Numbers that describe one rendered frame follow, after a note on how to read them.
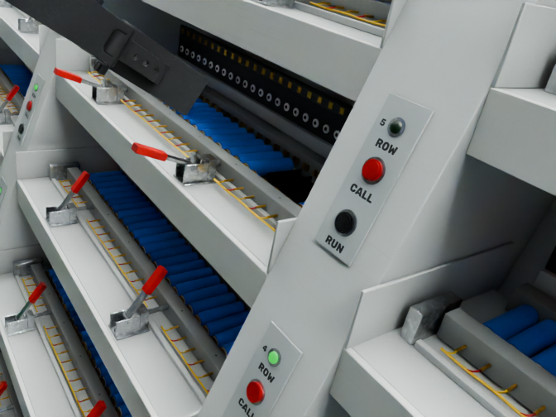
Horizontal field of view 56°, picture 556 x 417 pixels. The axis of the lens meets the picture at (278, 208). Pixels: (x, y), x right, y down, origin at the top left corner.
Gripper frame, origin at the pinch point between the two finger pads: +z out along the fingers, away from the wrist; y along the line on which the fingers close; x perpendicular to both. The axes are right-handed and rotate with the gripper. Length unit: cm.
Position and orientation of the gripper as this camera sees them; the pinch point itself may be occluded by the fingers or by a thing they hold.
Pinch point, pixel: (146, 64)
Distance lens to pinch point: 37.8
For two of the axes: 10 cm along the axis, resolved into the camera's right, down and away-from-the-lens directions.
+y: -5.8, -4.6, 6.7
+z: 6.0, 3.2, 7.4
